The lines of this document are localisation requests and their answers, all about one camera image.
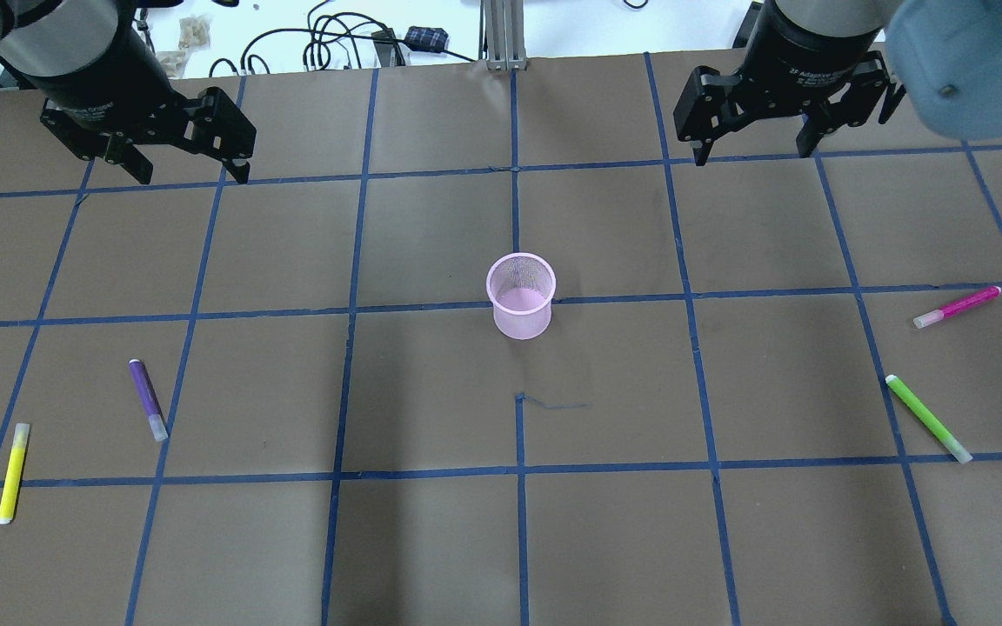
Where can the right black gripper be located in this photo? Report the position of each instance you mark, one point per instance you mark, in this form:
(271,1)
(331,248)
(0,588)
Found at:
(811,49)

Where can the purple pen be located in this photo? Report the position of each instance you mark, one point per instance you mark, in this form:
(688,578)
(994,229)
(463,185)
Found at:
(149,400)

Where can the black power adapter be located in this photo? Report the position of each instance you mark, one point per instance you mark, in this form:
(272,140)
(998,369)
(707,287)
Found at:
(426,39)

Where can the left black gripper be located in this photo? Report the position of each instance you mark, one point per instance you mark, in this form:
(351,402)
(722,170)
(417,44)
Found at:
(94,67)

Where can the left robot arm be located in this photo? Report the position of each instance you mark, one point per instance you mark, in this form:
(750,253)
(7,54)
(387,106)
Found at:
(26,29)

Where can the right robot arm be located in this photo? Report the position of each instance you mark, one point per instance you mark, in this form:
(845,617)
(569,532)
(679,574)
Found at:
(947,53)

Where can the yellow pen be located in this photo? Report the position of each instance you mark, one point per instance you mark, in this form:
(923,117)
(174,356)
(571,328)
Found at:
(14,473)

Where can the pink mesh cup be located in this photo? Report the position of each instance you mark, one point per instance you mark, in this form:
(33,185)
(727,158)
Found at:
(521,287)

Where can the green pen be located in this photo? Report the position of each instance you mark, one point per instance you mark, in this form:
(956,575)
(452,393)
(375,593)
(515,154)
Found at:
(926,416)

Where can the pink pen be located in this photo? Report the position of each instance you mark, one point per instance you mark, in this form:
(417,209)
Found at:
(956,307)

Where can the aluminium frame post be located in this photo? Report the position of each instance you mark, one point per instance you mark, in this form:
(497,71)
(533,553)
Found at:
(502,35)

